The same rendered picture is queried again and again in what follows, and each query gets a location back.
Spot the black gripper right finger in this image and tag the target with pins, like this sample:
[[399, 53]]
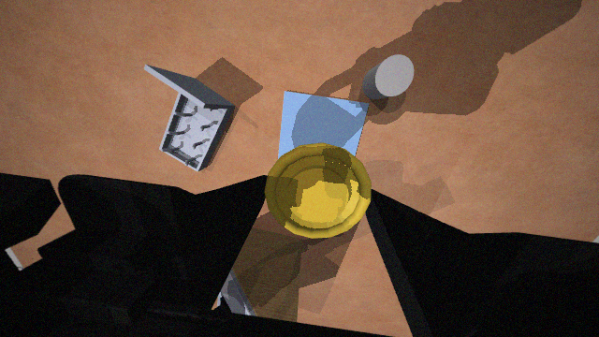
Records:
[[447, 280]]

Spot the grey dish rack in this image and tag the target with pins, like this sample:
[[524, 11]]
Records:
[[197, 121]]

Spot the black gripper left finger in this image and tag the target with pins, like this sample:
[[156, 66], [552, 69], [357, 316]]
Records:
[[205, 232]]

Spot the light blue flat mat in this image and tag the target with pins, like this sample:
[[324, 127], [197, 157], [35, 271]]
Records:
[[309, 119]]

